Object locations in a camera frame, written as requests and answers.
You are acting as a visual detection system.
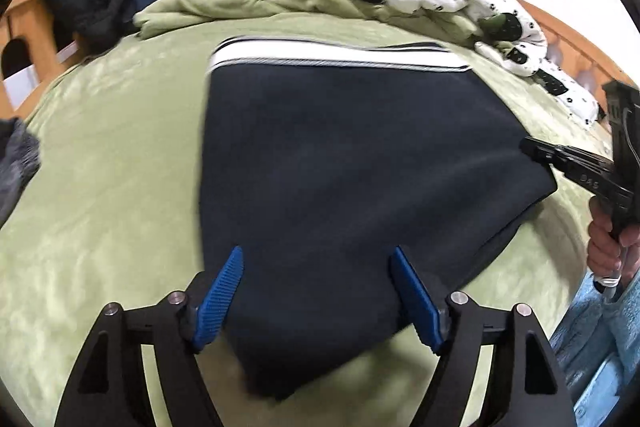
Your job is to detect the black pants with white stripe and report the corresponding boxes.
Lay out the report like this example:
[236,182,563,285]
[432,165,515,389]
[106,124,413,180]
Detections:
[197,36,558,403]

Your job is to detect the person's right hand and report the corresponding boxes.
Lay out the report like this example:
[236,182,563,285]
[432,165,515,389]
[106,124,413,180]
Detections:
[587,198,640,279]

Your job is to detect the person's light blue fleece clothing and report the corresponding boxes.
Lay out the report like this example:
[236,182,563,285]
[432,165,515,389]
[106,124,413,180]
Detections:
[550,267,640,427]

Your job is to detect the grey jeans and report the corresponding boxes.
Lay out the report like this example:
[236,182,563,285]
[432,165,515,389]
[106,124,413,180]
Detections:
[0,117,42,228]

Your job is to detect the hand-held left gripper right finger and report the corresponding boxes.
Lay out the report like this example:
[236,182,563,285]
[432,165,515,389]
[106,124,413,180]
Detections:
[389,247,577,427]

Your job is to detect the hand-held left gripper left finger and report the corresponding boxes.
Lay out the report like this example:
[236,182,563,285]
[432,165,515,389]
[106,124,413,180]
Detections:
[54,247,245,427]

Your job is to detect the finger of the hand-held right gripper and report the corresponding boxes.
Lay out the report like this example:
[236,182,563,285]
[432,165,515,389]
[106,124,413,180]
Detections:
[520,137,615,176]

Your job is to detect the green bed sheet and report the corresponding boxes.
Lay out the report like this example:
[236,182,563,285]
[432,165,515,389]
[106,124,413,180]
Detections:
[0,14,616,427]

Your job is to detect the wooden bed frame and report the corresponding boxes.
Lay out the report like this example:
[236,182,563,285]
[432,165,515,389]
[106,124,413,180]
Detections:
[0,0,640,118]

